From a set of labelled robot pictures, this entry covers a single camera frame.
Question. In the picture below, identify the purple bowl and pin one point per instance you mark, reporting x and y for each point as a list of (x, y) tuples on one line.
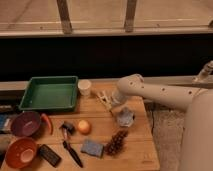
[(26, 124)]

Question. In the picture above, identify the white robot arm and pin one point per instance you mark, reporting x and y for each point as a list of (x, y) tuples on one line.
[(197, 143)]

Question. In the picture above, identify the black handled knife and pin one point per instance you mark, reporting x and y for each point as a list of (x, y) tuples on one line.
[(71, 151)]

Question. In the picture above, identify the brown pine cone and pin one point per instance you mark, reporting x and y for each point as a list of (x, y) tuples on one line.
[(115, 145)]

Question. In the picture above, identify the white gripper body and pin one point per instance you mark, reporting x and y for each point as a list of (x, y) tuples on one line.
[(117, 98)]

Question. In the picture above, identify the black brush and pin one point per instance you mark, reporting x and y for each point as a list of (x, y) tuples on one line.
[(67, 127)]

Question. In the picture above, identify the orange bowl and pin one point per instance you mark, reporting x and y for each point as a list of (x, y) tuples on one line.
[(21, 153)]

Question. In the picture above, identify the black remote control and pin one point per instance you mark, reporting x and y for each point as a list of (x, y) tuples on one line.
[(49, 155)]

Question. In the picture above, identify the blue sponge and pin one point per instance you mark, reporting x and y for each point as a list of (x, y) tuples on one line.
[(92, 148)]

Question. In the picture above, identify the orange fruit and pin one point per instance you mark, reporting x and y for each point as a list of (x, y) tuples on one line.
[(84, 127)]

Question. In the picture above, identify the green plastic tray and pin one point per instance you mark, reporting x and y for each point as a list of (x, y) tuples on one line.
[(52, 93)]

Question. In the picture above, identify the blue box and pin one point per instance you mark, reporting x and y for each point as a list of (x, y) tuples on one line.
[(5, 122)]

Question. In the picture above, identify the white paper cup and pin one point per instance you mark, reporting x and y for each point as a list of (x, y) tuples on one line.
[(84, 87)]

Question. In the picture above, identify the red chili pepper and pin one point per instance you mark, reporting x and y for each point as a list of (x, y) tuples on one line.
[(48, 122)]

